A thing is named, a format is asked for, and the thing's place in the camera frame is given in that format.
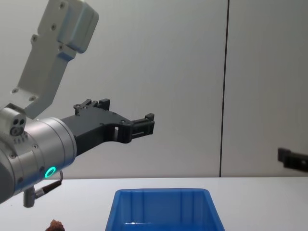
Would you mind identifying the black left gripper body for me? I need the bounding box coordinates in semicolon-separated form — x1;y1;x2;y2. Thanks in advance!
60;107;132;157

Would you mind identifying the blue plastic bin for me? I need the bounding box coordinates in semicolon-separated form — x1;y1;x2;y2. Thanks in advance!
104;188;226;231

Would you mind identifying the small brown lumpy object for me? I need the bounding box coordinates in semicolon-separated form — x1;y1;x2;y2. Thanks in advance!
46;212;65;231

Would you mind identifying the thin dark cable with silver plug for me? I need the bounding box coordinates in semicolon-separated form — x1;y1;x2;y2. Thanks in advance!
23;169;64;208

